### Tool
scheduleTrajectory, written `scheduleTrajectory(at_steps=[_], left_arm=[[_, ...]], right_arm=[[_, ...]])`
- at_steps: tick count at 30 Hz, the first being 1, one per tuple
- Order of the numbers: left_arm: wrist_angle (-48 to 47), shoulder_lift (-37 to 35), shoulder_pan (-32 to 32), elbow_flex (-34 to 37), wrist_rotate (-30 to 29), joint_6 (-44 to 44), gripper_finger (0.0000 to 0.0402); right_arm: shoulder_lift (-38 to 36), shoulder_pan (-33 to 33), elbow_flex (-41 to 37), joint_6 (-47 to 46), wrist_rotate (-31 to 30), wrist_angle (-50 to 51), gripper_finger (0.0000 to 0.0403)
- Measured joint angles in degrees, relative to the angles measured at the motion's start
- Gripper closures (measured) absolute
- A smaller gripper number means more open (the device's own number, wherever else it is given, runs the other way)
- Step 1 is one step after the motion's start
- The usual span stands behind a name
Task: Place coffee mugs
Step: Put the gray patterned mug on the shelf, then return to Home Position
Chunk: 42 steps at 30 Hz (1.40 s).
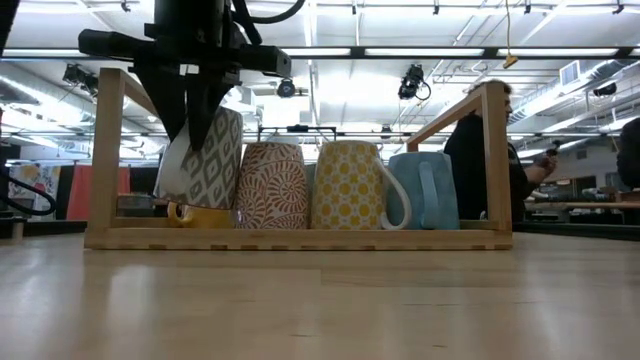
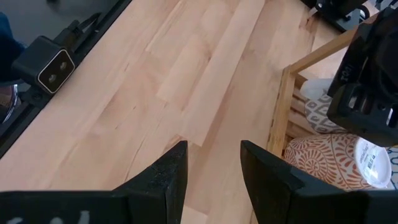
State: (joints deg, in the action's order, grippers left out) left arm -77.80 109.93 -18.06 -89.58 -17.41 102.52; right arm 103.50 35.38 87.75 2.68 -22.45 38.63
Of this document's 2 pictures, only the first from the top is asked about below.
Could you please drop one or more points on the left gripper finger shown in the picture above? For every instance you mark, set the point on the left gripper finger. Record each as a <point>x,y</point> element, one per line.
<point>170,100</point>
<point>205,110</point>

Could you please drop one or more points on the grey diamond patterned mug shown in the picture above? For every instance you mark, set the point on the grey diamond patterned mug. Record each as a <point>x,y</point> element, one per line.
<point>210,160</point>

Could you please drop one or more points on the red leaf patterned mug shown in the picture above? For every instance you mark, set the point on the red leaf patterned mug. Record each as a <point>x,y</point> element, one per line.
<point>272,187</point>

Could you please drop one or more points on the plain yellow mug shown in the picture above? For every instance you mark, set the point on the plain yellow mug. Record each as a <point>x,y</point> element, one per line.
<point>200,218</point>

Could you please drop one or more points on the yellow dot patterned mug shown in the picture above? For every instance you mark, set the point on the yellow dot patterned mug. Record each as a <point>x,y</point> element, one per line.
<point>345,187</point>

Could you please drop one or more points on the plain light blue mug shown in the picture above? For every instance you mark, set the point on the plain light blue mug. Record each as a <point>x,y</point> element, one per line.
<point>425,192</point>

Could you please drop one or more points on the black monitor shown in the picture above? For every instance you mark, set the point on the black monitor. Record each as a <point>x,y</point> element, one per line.
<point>145,180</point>

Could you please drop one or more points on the grey storage bin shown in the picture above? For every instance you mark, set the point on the grey storage bin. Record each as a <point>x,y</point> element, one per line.
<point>132,201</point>

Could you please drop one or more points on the red curtain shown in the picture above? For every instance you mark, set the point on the red curtain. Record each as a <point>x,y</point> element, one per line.
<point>82,192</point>

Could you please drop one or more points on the colourful poster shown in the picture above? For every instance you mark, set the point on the colourful poster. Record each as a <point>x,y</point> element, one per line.
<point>35,180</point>

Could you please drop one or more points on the person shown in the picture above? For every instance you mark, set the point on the person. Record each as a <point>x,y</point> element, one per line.
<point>467,165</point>
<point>629,155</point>

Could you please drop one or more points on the round black ceiling camera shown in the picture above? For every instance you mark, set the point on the round black ceiling camera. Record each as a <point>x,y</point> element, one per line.
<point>286,87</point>

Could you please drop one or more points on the small black ceiling camera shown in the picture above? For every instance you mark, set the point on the small black ceiling camera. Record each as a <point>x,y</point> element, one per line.
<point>605,89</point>

